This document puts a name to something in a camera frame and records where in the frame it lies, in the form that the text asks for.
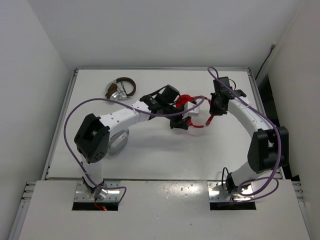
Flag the red headphones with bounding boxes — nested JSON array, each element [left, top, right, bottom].
[[175, 94, 213, 129]]

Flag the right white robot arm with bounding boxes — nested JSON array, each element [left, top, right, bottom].
[[209, 77, 289, 193]]

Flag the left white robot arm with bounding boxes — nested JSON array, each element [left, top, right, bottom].
[[74, 85, 191, 194]]

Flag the grey white headphones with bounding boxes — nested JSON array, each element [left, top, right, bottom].
[[108, 128, 130, 155]]

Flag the brown silver headphones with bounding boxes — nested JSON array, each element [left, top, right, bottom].
[[104, 77, 137, 101]]

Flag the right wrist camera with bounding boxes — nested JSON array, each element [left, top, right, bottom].
[[213, 76, 230, 93]]

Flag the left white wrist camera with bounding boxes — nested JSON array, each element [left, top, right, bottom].
[[183, 101, 200, 118]]

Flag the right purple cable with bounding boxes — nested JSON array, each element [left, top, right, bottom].
[[207, 66, 280, 206]]

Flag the purple cable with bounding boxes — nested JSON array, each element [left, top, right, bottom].
[[63, 96, 205, 201], [207, 66, 280, 206]]

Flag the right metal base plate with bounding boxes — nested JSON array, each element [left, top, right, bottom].
[[207, 181, 255, 203]]

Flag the metal base plate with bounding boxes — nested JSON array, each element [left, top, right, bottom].
[[207, 181, 255, 203], [74, 181, 120, 203]]

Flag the black wall cable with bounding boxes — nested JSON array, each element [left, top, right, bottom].
[[254, 44, 276, 81]]

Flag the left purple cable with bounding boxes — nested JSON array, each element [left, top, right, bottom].
[[63, 96, 205, 201]]

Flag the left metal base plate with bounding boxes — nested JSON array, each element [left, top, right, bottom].
[[74, 181, 120, 203]]

